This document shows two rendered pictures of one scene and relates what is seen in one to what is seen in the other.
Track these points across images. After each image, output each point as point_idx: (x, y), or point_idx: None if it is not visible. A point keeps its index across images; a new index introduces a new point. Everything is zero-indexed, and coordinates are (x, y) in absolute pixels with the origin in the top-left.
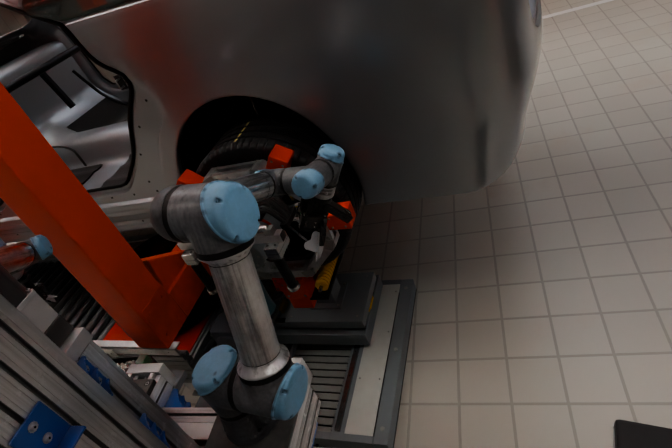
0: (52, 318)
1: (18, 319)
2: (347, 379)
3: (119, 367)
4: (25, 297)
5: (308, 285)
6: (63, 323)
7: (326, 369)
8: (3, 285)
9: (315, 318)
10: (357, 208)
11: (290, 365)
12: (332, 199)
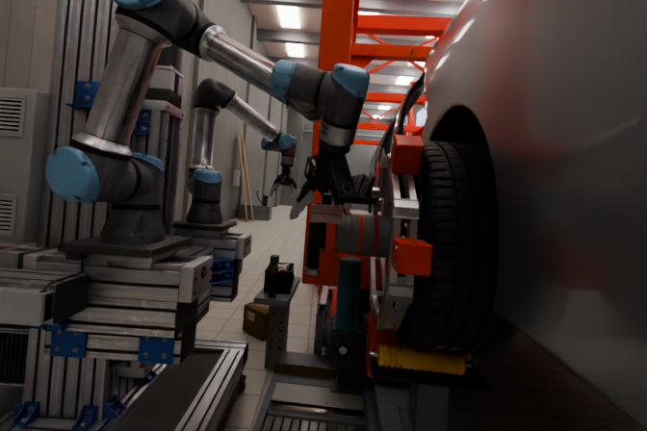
0: (166, 87)
1: None
2: None
3: (164, 144)
4: (166, 65)
5: (377, 343)
6: (167, 94)
7: None
8: (163, 52)
9: (384, 415)
10: (478, 306)
11: (83, 151)
12: (427, 237)
